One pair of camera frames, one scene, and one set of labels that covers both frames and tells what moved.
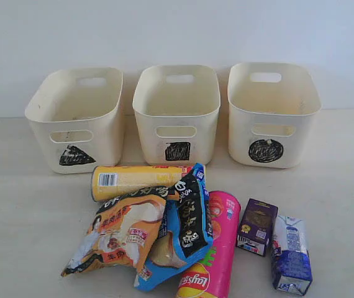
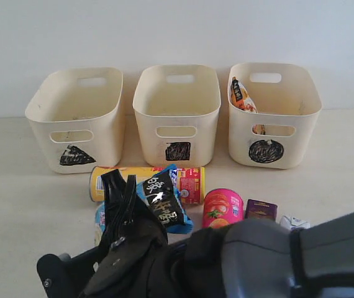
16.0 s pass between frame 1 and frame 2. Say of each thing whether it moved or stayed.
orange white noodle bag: moved
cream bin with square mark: stayed
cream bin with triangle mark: stayed
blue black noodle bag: moved
